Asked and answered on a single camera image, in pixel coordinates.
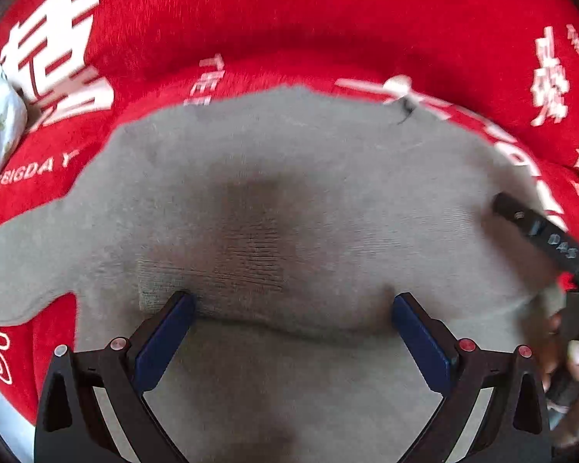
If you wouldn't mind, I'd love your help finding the grey knitted garment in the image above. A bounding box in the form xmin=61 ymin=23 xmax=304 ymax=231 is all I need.
xmin=0 ymin=88 xmax=563 ymax=462

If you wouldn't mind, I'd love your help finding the person's right hand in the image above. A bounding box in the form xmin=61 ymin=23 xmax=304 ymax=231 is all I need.
xmin=537 ymin=311 xmax=579 ymax=448

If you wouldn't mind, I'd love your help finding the red printed bed cover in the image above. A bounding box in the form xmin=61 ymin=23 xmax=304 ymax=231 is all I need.
xmin=0 ymin=0 xmax=579 ymax=428

